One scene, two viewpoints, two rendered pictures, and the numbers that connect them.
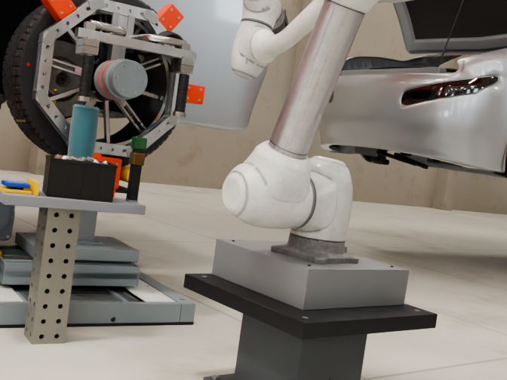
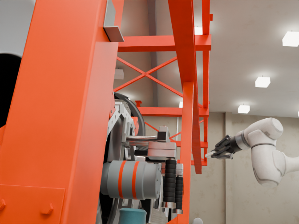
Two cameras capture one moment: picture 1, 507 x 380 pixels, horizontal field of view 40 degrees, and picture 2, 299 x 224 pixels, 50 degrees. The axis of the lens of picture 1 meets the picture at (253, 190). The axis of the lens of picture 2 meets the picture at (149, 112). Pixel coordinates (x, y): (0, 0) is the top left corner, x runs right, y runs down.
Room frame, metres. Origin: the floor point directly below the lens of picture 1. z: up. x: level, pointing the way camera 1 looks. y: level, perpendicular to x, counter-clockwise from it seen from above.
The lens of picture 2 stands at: (1.61, 1.38, 0.69)
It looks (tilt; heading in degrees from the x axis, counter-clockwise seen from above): 20 degrees up; 313
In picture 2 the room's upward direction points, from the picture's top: 5 degrees clockwise
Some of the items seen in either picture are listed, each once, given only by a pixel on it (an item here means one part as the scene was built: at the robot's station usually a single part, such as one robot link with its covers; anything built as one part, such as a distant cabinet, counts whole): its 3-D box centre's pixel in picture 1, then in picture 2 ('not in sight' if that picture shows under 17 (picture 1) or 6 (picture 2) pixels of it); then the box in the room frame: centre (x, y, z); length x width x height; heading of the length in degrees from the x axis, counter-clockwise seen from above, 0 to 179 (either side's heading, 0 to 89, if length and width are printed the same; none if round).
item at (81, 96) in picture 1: (86, 77); (169, 182); (2.24, 0.58, 0.83); 0.04 x 0.04 x 0.16
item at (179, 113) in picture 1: (182, 93); (178, 194); (2.42, 0.29, 0.83); 0.04 x 0.04 x 0.16
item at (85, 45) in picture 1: (87, 46); (162, 150); (2.26, 0.60, 0.93); 0.09 x 0.05 x 0.05; 32
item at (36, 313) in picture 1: (52, 272); not in sight; (2.12, 0.58, 0.21); 0.10 x 0.10 x 0.42; 32
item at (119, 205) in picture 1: (70, 201); not in sight; (2.14, 0.55, 0.44); 0.43 x 0.17 x 0.03; 122
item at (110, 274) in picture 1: (61, 264); not in sight; (2.65, 0.69, 0.13); 0.50 x 0.36 x 0.10; 122
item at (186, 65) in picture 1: (182, 65); (172, 169); (2.44, 0.31, 0.93); 0.09 x 0.05 x 0.05; 32
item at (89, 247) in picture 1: (80, 216); not in sight; (2.67, 0.65, 0.32); 0.40 x 0.30 x 0.28; 122
